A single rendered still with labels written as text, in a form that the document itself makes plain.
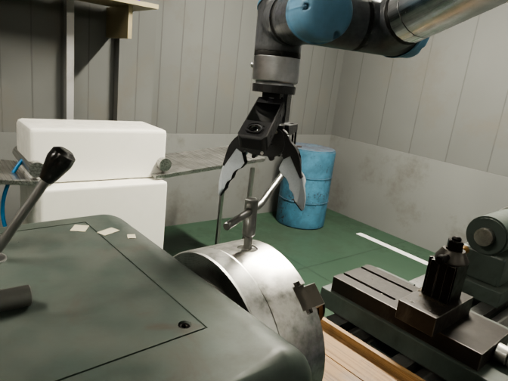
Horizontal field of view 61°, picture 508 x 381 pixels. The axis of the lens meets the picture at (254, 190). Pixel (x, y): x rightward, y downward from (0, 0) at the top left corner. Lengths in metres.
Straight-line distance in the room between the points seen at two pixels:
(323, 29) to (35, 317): 0.47
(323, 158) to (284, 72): 3.75
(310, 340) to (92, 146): 2.16
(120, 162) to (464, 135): 3.12
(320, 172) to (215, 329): 4.01
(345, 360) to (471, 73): 3.69
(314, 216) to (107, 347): 4.18
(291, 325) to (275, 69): 0.39
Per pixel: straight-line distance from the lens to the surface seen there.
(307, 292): 0.71
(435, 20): 0.60
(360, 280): 1.33
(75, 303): 0.52
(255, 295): 0.64
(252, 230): 0.71
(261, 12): 0.71
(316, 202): 4.52
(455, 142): 4.54
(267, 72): 0.70
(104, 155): 2.71
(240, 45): 4.37
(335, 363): 1.11
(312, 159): 4.38
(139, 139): 2.76
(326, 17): 0.59
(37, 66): 3.62
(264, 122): 0.66
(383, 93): 4.98
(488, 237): 1.63
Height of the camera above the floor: 1.52
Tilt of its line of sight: 15 degrees down
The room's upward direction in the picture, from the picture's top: 7 degrees clockwise
